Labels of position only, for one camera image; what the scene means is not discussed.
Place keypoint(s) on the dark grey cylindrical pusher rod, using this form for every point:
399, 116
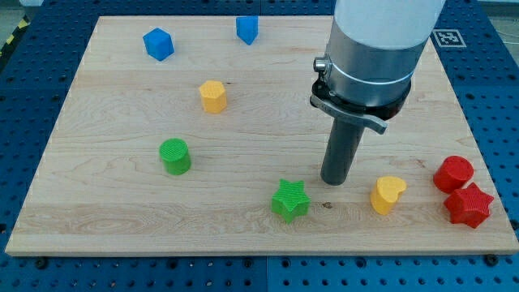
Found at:
342, 145

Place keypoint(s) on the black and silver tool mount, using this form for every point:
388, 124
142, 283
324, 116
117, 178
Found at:
373, 117

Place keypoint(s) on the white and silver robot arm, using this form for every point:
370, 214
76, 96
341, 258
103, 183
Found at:
365, 73

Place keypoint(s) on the yellow heart block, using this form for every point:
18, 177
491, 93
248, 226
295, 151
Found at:
386, 192

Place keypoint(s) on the green star block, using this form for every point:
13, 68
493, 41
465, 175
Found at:
290, 200

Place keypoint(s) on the red star block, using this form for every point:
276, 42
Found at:
469, 206

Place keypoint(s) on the red cylinder block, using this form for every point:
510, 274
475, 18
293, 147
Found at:
454, 173

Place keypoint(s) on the black and white fiducial marker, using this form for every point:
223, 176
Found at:
448, 38

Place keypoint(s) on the yellow hexagon block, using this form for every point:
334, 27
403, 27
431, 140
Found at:
213, 96

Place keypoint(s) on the blue pentagon block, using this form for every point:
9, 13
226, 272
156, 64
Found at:
247, 28

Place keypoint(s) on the light wooden board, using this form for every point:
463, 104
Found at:
101, 188

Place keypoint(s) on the green cylinder block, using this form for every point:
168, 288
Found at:
175, 156

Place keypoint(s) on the blue cube block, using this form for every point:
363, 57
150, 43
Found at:
158, 44

